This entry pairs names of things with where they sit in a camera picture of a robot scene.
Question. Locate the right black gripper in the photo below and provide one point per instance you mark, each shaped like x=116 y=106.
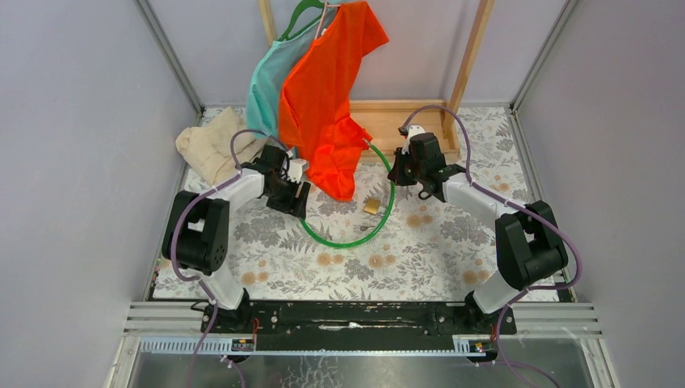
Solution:
x=396 y=173

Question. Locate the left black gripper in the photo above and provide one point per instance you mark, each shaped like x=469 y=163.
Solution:
x=296 y=205

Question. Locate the green cable lock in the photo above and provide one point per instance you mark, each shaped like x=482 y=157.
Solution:
x=365 y=239

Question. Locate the brass padlock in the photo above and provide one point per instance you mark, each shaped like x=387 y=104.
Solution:
x=372 y=206

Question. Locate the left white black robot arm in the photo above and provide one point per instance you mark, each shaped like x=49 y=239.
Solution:
x=196 y=240

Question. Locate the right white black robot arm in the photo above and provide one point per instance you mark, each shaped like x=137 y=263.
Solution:
x=527 y=248

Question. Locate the floral patterned mat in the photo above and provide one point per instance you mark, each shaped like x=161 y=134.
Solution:
x=427 y=251

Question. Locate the orange t-shirt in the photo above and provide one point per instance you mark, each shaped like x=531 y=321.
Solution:
x=314 y=103

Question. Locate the beige crumpled cloth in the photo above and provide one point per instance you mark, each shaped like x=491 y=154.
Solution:
x=212 y=151

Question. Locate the teal t-shirt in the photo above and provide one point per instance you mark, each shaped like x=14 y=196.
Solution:
x=262 y=100

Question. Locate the green clothes hanger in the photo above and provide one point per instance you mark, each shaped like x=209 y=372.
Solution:
x=300 y=8

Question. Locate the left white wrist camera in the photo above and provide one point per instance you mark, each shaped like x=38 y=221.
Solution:
x=296 y=169

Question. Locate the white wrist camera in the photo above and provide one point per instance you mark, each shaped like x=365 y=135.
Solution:
x=296 y=169
x=408 y=132

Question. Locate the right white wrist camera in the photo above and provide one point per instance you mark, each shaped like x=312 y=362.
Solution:
x=408 y=132

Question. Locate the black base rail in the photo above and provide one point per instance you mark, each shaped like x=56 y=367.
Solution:
x=356 y=326

